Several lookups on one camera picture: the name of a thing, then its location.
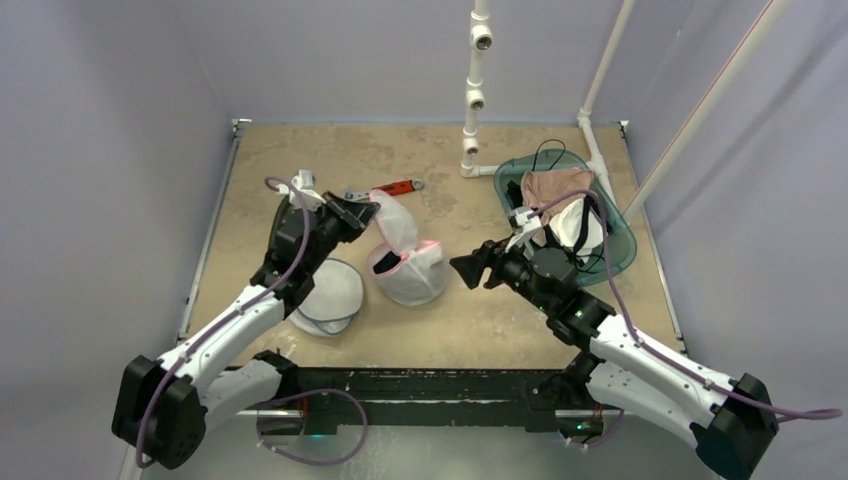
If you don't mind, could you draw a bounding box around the teal transparent plastic bin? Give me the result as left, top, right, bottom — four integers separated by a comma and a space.
494, 149, 637, 287

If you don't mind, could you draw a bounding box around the white bra with black straps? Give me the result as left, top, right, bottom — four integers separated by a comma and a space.
548, 196, 608, 272

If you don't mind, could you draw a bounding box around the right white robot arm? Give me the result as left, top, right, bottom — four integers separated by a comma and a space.
449, 240, 779, 479

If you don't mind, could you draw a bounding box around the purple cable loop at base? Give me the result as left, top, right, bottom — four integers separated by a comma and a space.
256, 389, 369, 469

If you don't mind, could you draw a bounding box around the white PVC pipe frame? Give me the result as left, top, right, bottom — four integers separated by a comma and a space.
458, 0, 793, 223

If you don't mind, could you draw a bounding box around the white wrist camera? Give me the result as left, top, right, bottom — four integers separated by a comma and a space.
505, 206, 543, 252
275, 169, 326, 210

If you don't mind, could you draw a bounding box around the pink-trimmed white mesh laundry bag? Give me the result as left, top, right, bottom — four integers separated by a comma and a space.
366, 190, 448, 307

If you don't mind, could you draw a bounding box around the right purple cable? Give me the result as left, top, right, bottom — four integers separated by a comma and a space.
529, 189, 844, 423

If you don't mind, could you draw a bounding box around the navy blue bra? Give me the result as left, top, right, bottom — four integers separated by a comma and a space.
373, 251, 402, 275

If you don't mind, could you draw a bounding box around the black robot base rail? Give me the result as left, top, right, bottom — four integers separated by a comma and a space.
255, 350, 615, 440

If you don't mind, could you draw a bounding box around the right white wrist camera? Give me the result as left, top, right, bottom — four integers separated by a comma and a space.
505, 206, 543, 252

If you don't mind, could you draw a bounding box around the blue-trimmed white mesh laundry bag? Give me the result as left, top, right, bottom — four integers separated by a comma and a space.
287, 258, 365, 338

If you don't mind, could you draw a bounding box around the red handled tool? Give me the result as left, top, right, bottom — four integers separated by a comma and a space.
342, 179, 425, 201

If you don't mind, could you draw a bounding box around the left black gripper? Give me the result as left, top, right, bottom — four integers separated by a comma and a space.
305, 192, 380, 275

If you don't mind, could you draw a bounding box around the pink bra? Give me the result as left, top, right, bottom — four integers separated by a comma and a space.
519, 167, 594, 208

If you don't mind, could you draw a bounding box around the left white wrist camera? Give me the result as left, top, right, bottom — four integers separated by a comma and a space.
275, 169, 326, 210

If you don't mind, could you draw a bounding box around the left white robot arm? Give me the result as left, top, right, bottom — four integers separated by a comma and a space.
111, 192, 381, 470

